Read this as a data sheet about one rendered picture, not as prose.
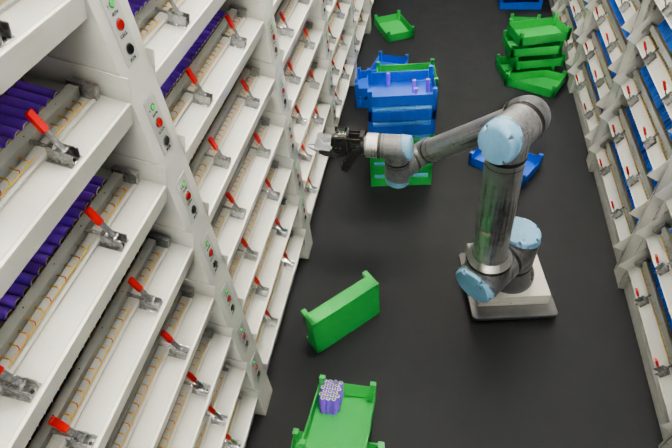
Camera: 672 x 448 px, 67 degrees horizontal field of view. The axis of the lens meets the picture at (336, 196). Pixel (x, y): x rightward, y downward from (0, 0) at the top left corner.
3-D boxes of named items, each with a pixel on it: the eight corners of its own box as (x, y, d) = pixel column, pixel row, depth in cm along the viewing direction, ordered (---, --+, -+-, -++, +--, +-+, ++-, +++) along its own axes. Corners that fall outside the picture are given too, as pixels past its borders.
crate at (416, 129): (430, 108, 246) (431, 94, 241) (434, 134, 232) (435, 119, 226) (368, 111, 249) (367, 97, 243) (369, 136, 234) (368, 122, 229)
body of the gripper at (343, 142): (332, 125, 182) (366, 127, 180) (334, 144, 188) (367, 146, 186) (328, 138, 177) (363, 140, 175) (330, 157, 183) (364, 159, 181)
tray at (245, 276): (290, 177, 192) (293, 159, 185) (241, 315, 150) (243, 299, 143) (238, 162, 192) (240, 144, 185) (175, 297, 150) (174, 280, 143)
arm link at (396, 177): (418, 179, 192) (419, 154, 183) (397, 195, 187) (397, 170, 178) (400, 167, 197) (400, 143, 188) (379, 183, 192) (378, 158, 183)
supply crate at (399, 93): (432, 79, 235) (433, 64, 229) (436, 104, 221) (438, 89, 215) (367, 82, 237) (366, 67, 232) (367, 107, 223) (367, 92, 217)
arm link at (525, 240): (541, 257, 191) (552, 227, 178) (515, 285, 183) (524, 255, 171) (507, 235, 199) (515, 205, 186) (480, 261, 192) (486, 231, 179)
